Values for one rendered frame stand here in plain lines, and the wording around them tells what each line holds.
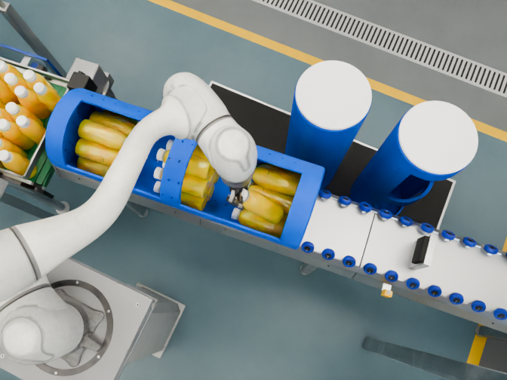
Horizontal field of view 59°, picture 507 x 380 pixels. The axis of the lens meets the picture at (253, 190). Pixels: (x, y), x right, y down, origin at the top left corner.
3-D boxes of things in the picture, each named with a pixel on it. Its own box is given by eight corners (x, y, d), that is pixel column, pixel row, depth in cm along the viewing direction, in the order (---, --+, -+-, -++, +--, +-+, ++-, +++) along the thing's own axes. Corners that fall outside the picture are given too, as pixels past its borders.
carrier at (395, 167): (339, 194, 244) (376, 233, 239) (380, 134, 160) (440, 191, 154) (376, 161, 249) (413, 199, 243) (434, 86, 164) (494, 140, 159)
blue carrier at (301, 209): (294, 255, 156) (302, 242, 129) (69, 177, 165) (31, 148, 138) (318, 182, 164) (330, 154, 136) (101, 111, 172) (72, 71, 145)
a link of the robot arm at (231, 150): (266, 169, 108) (235, 127, 110) (267, 145, 93) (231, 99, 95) (230, 194, 106) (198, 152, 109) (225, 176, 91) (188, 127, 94)
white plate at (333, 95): (373, 129, 159) (373, 130, 160) (370, 59, 166) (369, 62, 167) (296, 128, 160) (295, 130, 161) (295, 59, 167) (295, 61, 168)
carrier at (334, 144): (334, 193, 245) (333, 144, 252) (374, 132, 160) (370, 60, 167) (282, 192, 245) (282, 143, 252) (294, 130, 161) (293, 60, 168)
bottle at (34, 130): (56, 138, 175) (36, 121, 159) (44, 150, 173) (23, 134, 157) (45, 127, 176) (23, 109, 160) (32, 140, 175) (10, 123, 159)
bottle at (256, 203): (287, 217, 143) (253, 197, 133) (271, 228, 146) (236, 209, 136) (282, 201, 148) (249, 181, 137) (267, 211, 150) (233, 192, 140)
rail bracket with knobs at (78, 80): (90, 108, 178) (80, 96, 168) (74, 102, 179) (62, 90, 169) (100, 86, 180) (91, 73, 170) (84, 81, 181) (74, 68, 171)
